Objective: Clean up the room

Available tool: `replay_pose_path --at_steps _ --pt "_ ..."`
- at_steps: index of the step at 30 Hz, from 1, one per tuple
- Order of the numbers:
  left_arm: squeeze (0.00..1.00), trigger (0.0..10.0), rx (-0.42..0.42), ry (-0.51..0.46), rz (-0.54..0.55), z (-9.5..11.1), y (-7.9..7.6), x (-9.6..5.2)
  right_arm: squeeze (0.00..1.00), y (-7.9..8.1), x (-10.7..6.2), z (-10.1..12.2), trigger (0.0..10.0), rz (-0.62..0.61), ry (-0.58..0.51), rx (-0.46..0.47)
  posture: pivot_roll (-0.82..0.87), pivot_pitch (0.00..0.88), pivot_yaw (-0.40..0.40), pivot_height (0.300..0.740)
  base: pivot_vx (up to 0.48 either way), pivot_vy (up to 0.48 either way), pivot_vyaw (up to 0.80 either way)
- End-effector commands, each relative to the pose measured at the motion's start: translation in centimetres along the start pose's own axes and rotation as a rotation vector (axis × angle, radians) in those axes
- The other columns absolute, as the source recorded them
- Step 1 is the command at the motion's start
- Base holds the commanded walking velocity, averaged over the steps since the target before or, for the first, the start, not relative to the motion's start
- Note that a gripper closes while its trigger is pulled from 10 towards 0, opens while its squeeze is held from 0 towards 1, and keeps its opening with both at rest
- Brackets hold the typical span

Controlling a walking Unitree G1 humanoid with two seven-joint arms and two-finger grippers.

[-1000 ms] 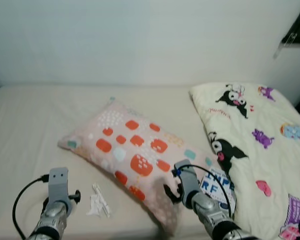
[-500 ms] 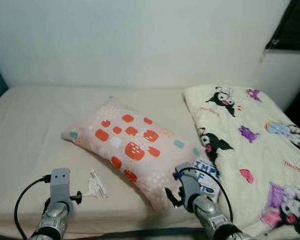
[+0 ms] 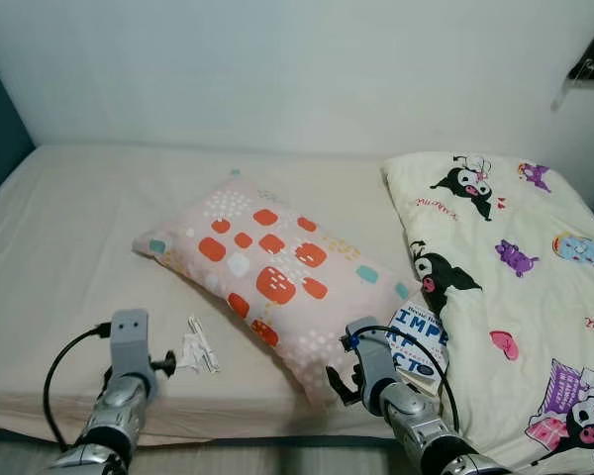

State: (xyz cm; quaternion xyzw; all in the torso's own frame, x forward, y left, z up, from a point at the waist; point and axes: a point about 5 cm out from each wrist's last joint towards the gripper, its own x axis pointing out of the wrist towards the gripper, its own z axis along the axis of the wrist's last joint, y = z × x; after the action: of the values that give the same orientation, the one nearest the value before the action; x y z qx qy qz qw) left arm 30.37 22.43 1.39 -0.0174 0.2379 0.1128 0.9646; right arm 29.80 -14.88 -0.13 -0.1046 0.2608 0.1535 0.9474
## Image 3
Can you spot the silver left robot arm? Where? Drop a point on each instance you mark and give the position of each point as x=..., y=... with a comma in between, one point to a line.
x=114, y=421

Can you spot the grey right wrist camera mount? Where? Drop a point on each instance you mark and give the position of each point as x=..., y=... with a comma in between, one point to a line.
x=371, y=356

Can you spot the cream cartoon print blanket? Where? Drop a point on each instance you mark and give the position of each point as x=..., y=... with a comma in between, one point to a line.
x=515, y=317

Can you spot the beige sheeted mattress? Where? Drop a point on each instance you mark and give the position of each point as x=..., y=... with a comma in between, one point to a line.
x=79, y=247

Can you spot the pink pillow with orange patches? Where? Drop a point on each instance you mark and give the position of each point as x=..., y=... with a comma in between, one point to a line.
x=277, y=267

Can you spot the white tissue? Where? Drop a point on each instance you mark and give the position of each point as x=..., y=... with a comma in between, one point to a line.
x=193, y=351

